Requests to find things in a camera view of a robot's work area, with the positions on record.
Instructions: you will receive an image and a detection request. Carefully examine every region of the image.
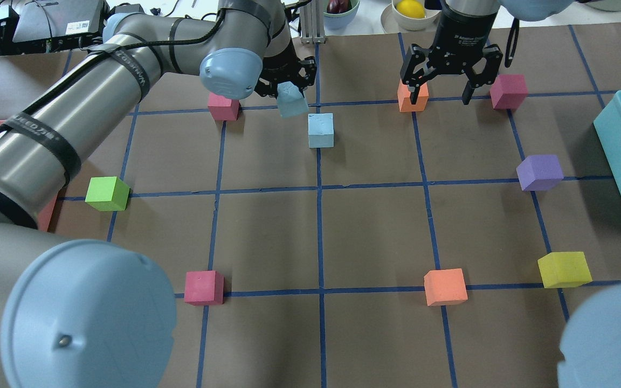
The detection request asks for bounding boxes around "pink block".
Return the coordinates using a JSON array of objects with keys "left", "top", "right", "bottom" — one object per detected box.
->
[
  {"left": 489, "top": 74, "right": 528, "bottom": 110},
  {"left": 208, "top": 92, "right": 240, "bottom": 121},
  {"left": 183, "top": 271, "right": 226, "bottom": 306}
]

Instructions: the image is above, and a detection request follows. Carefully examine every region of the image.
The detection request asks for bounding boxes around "pink block left front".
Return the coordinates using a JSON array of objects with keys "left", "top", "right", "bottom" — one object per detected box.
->
[{"left": 208, "top": 92, "right": 240, "bottom": 121}]

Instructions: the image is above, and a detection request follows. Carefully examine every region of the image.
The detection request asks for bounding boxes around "pink block left rear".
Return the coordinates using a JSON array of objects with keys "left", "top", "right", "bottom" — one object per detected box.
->
[{"left": 183, "top": 271, "right": 226, "bottom": 306}]

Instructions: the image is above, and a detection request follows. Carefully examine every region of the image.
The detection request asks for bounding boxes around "orange block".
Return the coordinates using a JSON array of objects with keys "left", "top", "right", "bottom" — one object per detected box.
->
[
  {"left": 397, "top": 82, "right": 429, "bottom": 113},
  {"left": 424, "top": 268, "right": 468, "bottom": 307}
]

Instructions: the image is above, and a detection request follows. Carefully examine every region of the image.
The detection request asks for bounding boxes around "purple block right side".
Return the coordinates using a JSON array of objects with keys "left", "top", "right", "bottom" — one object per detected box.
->
[{"left": 516, "top": 154, "right": 564, "bottom": 191}]

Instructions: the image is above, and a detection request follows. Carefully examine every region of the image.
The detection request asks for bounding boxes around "yellow block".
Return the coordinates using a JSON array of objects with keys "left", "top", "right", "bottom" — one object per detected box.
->
[{"left": 537, "top": 252, "right": 593, "bottom": 289}]

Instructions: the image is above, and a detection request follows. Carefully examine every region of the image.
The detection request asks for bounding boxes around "orange block right front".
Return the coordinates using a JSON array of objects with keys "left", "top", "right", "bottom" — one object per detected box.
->
[{"left": 397, "top": 82, "right": 429, "bottom": 113}]

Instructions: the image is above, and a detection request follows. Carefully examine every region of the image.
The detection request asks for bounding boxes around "light blue block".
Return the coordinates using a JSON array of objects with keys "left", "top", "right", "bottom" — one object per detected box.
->
[
  {"left": 277, "top": 81, "right": 309, "bottom": 119},
  {"left": 308, "top": 113, "right": 335, "bottom": 148}
]

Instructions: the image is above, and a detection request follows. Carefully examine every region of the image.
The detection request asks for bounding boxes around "green block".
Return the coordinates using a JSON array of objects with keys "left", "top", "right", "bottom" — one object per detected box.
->
[{"left": 85, "top": 176, "right": 130, "bottom": 212}]

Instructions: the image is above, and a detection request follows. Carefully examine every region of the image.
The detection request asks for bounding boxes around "aluminium frame post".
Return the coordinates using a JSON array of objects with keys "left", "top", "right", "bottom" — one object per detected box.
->
[{"left": 299, "top": 1, "right": 326, "bottom": 44}]

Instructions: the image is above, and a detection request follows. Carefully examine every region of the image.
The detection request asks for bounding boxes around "cream bowl with lemon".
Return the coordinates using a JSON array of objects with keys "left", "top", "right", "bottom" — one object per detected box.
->
[{"left": 381, "top": 1, "right": 440, "bottom": 33}]

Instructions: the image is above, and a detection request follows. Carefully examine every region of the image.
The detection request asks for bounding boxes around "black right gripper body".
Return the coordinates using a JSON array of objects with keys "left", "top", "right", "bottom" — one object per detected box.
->
[{"left": 400, "top": 8, "right": 503, "bottom": 92}]

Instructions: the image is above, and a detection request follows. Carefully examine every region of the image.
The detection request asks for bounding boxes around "pink tray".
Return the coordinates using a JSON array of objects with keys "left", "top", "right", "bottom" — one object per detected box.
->
[{"left": 0, "top": 134, "right": 57, "bottom": 232}]

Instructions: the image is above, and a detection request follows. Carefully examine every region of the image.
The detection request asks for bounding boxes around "orange block right rear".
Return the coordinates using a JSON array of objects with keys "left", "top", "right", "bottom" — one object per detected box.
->
[{"left": 424, "top": 268, "right": 468, "bottom": 307}]

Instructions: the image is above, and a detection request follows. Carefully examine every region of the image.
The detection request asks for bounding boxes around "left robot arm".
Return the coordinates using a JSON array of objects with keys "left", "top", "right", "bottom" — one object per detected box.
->
[{"left": 0, "top": 1, "right": 300, "bottom": 387}]

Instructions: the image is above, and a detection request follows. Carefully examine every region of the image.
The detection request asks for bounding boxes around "pink block right front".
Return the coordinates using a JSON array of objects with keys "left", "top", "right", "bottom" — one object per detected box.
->
[{"left": 489, "top": 74, "right": 528, "bottom": 110}]

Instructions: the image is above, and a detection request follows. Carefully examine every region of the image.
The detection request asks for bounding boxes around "green bowl with fruit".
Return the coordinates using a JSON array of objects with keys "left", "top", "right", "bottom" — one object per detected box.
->
[{"left": 321, "top": 1, "right": 360, "bottom": 30}]

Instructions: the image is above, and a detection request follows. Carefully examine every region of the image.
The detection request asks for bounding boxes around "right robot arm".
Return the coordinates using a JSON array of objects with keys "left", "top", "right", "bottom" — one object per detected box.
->
[{"left": 400, "top": 1, "right": 621, "bottom": 387}]

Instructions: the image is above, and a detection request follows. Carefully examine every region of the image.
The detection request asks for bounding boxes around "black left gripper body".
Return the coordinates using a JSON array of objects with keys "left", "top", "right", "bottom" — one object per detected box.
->
[{"left": 254, "top": 41, "right": 317, "bottom": 98}]

